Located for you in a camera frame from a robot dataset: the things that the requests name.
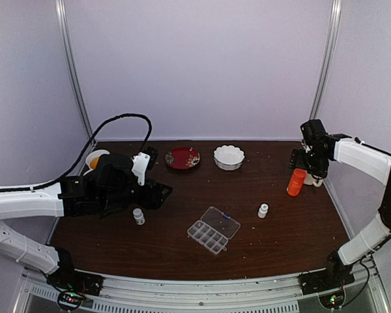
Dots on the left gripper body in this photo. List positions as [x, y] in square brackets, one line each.
[116, 199]

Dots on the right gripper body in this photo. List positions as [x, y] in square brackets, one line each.
[297, 158]

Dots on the orange pill bottle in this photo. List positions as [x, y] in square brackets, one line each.
[296, 182]

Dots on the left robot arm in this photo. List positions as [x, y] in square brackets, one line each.
[67, 196]

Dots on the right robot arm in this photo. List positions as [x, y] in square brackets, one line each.
[357, 177]

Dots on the white cup at right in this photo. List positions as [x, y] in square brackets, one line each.
[312, 180]

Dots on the small white bottle left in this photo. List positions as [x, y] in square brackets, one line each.
[138, 216]

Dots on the small white bottle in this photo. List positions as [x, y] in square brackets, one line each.
[263, 210]
[138, 216]

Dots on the floral mug yellow inside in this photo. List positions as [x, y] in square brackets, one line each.
[92, 161]

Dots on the red floral plate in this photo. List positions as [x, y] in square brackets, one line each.
[182, 158]

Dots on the small white bottle right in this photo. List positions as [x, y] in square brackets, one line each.
[263, 210]

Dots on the clear plastic pill organizer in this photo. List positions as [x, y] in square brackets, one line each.
[213, 230]

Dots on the white scalloped dish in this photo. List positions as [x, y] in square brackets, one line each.
[228, 157]

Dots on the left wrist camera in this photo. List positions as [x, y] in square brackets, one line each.
[142, 162]

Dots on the right aluminium frame post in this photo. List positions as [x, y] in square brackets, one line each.
[330, 46]

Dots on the aluminium frame post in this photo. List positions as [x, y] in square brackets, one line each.
[72, 70]
[330, 46]

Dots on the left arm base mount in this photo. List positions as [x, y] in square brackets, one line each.
[73, 286]

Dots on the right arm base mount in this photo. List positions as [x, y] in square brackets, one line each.
[329, 282]

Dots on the front aluminium rail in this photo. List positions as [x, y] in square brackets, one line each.
[271, 294]

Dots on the left aluminium frame post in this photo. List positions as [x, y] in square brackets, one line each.
[72, 70]

